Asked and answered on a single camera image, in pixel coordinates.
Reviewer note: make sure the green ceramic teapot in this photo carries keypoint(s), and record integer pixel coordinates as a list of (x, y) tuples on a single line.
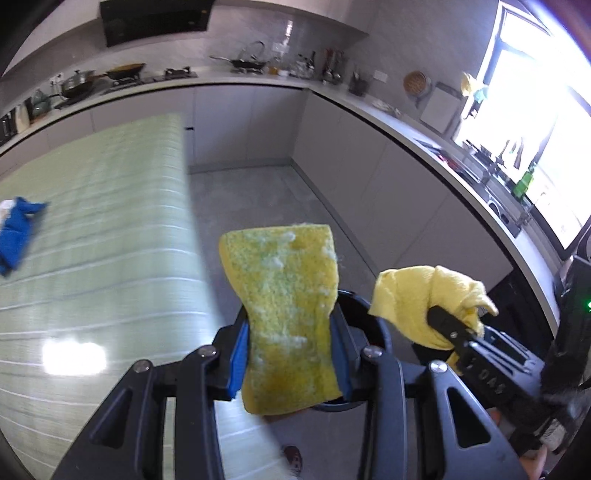
[(39, 105)]

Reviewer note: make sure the black wok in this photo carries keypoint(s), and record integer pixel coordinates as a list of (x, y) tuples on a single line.
[(124, 71)]

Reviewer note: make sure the black gas stove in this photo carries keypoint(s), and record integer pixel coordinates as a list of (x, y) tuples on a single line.
[(161, 76)]

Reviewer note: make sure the yellow cloth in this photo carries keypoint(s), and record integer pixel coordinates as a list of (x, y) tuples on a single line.
[(411, 300)]

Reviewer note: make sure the white cutting board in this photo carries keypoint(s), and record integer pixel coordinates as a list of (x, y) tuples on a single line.
[(438, 108)]

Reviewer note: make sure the group of seasoning bottles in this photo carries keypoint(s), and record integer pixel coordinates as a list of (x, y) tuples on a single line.
[(305, 67)]

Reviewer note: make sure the blue cloth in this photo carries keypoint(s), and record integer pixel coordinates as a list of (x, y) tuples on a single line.
[(18, 230)]

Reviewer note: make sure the white kettle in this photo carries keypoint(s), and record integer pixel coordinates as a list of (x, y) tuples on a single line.
[(21, 119)]

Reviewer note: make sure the round bamboo trivet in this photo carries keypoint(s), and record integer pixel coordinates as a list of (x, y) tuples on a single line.
[(414, 82)]

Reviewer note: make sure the beige upper cabinets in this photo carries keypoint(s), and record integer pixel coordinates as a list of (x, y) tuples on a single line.
[(300, 11)]

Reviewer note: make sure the green checked tablecloth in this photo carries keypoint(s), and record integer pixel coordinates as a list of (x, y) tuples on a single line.
[(115, 230)]

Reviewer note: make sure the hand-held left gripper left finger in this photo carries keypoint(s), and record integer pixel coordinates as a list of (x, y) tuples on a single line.
[(239, 360)]

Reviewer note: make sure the glass pan lid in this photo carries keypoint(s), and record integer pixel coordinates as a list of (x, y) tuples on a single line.
[(255, 50)]

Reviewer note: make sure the white wall socket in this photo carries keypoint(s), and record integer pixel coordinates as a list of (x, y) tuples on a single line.
[(379, 75)]

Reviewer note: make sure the steel pot with lid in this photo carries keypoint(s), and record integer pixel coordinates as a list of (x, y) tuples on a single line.
[(78, 83)]

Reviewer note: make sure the white dish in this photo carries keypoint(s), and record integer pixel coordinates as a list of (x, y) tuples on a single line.
[(385, 107)]

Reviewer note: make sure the kitchen window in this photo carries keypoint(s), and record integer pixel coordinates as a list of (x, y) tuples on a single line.
[(545, 115)]

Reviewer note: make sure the black induction cooker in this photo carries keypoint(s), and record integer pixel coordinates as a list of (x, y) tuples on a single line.
[(74, 101)]

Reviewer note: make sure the dark knife block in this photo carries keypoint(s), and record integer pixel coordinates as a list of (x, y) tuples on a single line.
[(360, 86)]

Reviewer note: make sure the kitchen sink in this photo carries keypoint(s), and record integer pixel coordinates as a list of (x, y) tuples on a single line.
[(498, 203)]

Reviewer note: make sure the yellow rubber glove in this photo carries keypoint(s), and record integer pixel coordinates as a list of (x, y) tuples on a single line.
[(471, 84)]

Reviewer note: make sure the green bottle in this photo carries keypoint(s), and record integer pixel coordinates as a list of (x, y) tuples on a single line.
[(525, 180)]

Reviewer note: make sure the yellow oil bottle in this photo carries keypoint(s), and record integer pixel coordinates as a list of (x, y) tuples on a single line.
[(273, 67)]

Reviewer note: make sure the white crumpled tissue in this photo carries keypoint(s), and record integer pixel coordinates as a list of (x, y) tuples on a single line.
[(4, 207)]

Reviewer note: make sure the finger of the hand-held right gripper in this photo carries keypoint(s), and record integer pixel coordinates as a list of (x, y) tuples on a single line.
[(450, 325)]

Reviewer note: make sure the yellow sponge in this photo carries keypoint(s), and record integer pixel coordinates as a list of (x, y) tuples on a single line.
[(286, 300)]

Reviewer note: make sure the grey lower cabinets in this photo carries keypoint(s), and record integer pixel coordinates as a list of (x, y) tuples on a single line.
[(240, 124)]

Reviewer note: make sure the black toaster oven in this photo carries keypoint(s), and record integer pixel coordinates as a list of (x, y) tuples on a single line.
[(7, 129)]

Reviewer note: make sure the steel utensil holder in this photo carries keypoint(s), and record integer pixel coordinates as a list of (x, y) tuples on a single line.
[(332, 67)]

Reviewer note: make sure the black range hood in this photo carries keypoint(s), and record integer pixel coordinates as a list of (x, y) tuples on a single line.
[(152, 18)]

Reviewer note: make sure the black trash bin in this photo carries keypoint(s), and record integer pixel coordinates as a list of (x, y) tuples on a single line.
[(369, 318)]

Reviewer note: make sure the person's shoe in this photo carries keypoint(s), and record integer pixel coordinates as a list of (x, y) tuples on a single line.
[(292, 460)]

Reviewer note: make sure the black frying pan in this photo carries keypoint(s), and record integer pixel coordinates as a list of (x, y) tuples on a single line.
[(244, 63)]

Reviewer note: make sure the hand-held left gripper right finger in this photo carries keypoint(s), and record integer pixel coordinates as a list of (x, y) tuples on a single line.
[(344, 364)]

